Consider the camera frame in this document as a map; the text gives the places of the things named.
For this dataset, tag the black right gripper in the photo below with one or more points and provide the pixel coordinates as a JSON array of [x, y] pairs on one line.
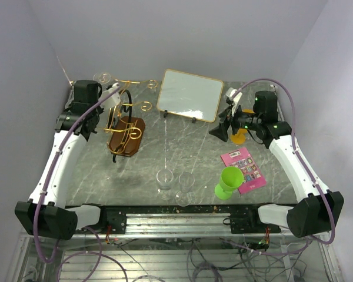
[[221, 130]]

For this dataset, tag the small clear wine glass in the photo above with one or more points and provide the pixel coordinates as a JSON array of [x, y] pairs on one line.
[[186, 181]]

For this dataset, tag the large clear wine glass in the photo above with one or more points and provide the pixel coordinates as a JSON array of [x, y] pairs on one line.
[[104, 79]]

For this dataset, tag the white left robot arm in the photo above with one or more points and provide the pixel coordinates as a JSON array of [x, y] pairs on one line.
[[45, 213]]

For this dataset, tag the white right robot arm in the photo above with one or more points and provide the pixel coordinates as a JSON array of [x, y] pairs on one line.
[[317, 209]]

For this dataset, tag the clear wine glass front left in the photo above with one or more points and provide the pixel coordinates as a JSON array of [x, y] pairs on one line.
[[164, 179]]

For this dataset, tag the orange plastic goblet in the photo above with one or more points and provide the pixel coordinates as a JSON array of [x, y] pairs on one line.
[[239, 138]]

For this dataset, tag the pink booklet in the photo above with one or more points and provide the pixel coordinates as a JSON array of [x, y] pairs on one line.
[[242, 159]]

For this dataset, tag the green plastic goblet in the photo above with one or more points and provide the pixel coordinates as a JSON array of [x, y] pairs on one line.
[[231, 179]]

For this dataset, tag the gold framed whiteboard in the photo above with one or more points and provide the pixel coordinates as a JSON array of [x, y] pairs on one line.
[[189, 95]]

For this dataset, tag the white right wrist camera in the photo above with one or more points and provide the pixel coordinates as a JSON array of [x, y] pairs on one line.
[[233, 99]]

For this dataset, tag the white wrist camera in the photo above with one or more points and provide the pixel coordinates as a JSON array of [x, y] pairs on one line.
[[111, 97], [233, 99]]

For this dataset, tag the gold wire wine glass rack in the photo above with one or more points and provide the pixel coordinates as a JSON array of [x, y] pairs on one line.
[[126, 130]]

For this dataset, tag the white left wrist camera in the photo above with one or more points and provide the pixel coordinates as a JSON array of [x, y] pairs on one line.
[[111, 97]]

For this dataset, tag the aluminium rail frame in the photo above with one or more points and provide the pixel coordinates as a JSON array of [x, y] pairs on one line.
[[173, 243]]

